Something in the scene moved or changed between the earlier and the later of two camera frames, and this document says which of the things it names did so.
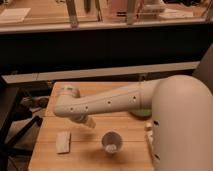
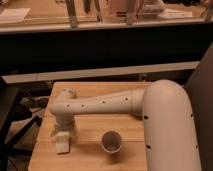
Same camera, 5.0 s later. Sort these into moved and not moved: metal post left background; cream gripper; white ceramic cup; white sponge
Moved: cream gripper
Not moved: white ceramic cup; metal post left background; white sponge
